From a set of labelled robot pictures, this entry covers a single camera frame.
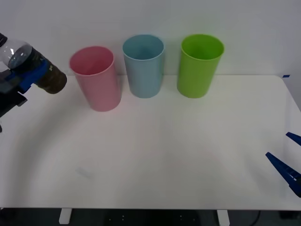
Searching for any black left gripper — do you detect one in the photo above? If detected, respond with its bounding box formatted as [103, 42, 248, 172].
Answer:
[0, 62, 48, 118]

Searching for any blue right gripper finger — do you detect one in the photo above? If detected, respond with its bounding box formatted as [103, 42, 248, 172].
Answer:
[285, 132, 301, 146]
[265, 152, 301, 198]

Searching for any green plastic waste bin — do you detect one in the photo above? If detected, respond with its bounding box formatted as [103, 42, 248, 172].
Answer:
[176, 33, 225, 99]

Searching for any small dark plastic bottle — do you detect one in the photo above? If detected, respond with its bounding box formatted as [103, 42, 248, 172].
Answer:
[0, 32, 68, 95]

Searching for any white table leg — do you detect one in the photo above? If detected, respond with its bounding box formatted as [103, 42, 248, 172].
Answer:
[58, 208, 72, 225]
[216, 209, 230, 226]

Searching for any pink plastic waste bin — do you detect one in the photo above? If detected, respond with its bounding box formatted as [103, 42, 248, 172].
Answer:
[69, 46, 122, 113]

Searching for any pale blue plastic waste bin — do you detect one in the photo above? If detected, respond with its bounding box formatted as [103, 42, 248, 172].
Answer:
[122, 34, 165, 99]

